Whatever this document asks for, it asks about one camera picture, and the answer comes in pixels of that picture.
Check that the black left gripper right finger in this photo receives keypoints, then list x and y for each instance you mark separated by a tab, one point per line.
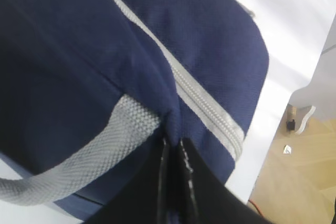
203	198

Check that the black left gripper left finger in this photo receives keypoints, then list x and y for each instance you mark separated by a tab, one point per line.
143	199

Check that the navy blue lunch bag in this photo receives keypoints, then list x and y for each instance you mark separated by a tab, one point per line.
88	87

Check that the white paper scrap on floor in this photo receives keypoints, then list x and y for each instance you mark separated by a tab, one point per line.
287	150

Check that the small black floor object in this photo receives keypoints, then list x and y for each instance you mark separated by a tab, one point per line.
290	125

